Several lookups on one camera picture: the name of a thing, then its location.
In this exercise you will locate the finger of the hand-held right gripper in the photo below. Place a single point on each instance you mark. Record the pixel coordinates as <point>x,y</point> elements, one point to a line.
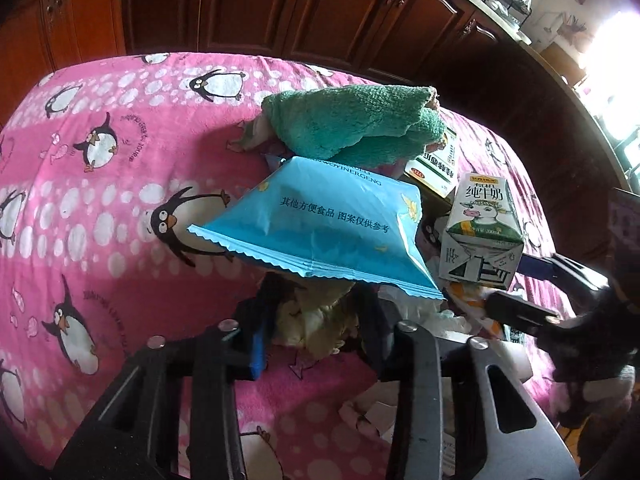
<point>515,312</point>
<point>560,270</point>

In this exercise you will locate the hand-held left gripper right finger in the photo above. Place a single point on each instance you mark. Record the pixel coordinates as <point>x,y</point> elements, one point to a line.
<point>380,352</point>

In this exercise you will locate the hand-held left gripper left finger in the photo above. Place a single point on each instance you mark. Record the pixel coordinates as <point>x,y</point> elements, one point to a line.
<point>259,355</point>

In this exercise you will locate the white milk carton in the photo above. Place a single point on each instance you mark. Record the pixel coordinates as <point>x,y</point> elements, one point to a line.
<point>480,220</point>

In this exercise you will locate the blue snack packet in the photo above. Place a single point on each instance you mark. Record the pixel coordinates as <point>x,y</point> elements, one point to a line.
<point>310,220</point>

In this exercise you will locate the orange and white wrapper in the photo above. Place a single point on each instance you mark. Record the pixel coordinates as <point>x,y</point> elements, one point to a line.
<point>472,305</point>

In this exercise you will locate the white paper roll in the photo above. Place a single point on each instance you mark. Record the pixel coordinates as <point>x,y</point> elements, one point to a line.
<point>515,360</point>

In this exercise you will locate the crumpled white tissue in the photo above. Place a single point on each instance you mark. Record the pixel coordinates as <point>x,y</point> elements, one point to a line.
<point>425,316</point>

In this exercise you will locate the torn white paper scrap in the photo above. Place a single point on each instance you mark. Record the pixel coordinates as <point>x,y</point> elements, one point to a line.
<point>372,412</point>

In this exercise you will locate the crumpled yellowish tissue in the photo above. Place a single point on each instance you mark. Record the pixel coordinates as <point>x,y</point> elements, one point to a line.
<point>315,322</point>

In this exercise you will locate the white medicine box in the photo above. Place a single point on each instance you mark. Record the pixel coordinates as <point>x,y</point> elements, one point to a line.
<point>441,170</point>

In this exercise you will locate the pink penguin blanket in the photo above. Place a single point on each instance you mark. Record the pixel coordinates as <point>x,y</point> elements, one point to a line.
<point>100,260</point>

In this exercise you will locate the brown cardboard box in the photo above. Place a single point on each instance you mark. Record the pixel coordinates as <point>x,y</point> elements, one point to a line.
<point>562,62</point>

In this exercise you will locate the crumpled patterned paper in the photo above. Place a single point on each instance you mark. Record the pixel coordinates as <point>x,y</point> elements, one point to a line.
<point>252,137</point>

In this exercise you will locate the green towel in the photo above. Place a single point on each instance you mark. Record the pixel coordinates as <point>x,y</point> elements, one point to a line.
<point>350,120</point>

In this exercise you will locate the white countertop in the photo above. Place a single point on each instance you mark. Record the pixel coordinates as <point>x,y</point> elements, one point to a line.
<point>511,34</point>

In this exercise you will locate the brown wooden cabinets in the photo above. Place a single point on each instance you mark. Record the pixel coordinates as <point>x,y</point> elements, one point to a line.
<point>300,5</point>

